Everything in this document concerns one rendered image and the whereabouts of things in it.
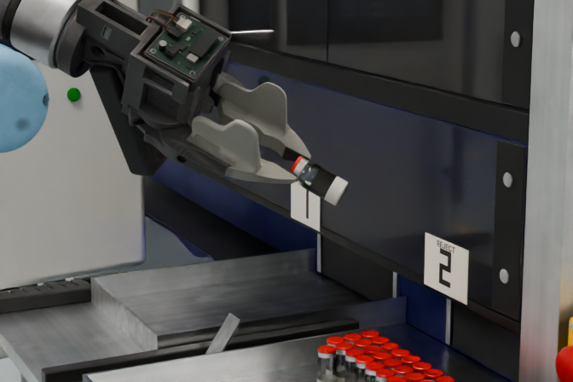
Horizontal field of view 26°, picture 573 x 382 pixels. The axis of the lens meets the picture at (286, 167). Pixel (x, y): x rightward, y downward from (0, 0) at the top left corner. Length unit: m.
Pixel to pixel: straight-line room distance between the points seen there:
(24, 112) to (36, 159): 1.13
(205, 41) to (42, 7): 0.13
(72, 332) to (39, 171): 0.49
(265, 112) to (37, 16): 0.20
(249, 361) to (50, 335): 0.29
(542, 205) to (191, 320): 0.58
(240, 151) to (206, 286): 0.80
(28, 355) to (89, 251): 0.58
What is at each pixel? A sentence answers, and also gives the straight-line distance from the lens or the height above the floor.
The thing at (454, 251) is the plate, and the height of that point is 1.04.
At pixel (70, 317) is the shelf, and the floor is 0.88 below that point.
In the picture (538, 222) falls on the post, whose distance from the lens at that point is 1.23.
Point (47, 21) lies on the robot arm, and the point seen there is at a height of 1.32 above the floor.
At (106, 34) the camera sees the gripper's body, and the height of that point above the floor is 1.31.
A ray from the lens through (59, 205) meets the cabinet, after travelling 2.06.
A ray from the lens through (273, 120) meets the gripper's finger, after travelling 1.01.
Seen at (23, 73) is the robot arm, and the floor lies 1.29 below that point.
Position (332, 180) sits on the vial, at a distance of 0.99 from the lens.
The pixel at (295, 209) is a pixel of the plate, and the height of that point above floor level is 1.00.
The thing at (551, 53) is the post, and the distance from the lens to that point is 1.19.
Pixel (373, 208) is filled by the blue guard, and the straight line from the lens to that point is 1.50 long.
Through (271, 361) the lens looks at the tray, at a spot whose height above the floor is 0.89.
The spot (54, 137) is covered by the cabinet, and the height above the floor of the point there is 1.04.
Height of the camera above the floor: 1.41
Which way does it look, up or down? 12 degrees down
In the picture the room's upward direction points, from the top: straight up
